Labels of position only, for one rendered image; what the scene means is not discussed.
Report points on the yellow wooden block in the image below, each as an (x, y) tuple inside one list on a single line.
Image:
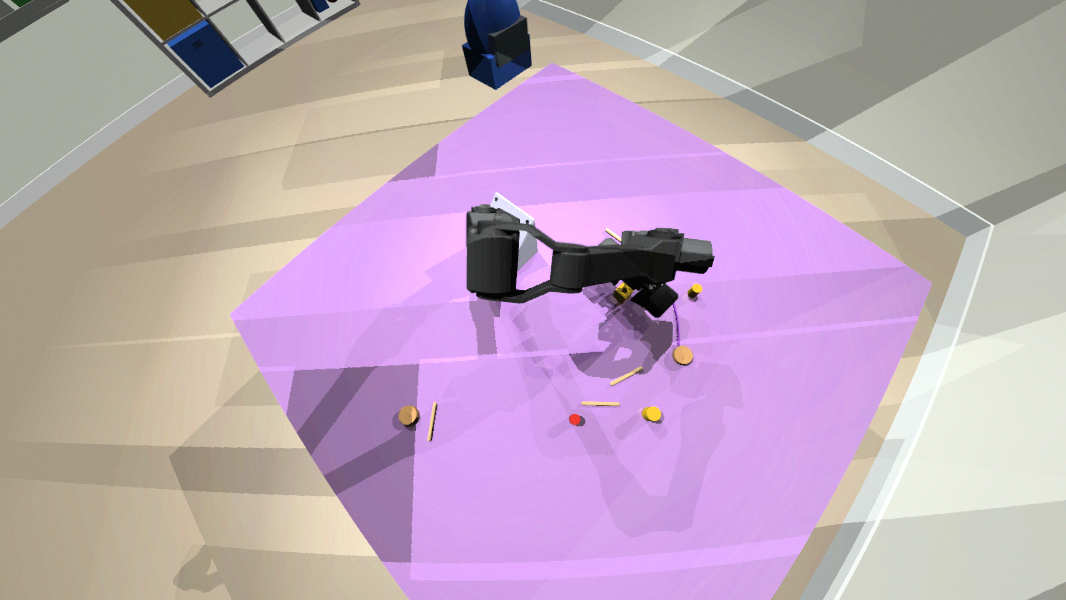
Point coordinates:
[(622, 292)]

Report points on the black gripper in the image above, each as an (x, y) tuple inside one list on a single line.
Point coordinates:
[(655, 299)]

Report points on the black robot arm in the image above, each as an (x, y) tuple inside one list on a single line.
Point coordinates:
[(652, 256)]

